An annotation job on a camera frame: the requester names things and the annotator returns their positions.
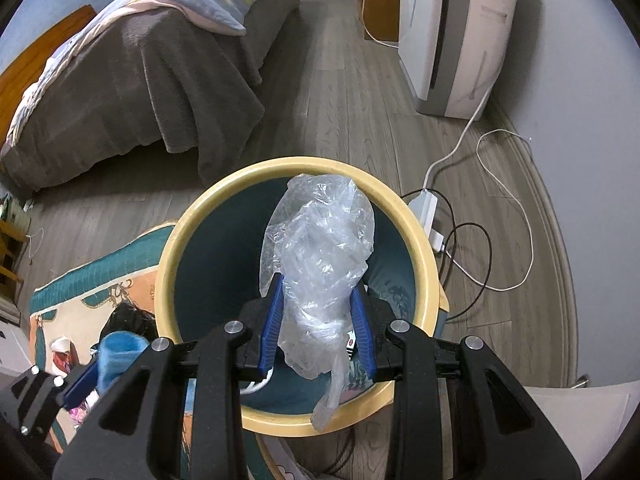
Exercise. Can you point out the clear plastic bag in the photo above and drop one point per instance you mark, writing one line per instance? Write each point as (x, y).
(319, 238)

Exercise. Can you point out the white air purifier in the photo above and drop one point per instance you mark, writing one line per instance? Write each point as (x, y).
(451, 53)

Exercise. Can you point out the black plastic bag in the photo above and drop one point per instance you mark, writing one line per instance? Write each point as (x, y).
(128, 318)

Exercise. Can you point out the wooden headboard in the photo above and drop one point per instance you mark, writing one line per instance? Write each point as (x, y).
(29, 65)

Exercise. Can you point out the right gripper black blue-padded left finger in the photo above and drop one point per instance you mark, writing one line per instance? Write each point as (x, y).
(135, 430)

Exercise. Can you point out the blue surgical face mask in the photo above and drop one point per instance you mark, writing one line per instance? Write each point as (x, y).
(116, 352)

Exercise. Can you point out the yellow teal trash bin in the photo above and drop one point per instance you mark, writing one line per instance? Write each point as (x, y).
(209, 268)

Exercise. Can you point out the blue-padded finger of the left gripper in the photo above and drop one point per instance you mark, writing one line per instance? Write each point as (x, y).
(81, 381)

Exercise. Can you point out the bed with grey blanket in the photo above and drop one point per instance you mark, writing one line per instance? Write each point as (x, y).
(150, 77)

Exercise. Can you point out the red white wrapper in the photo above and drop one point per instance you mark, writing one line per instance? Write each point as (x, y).
(64, 355)

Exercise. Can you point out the white power strip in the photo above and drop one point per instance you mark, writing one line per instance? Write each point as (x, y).
(424, 207)

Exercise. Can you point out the teal orange patterned rug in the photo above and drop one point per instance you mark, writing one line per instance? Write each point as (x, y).
(77, 304)

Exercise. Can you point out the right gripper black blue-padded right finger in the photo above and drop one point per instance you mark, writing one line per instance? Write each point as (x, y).
(497, 429)

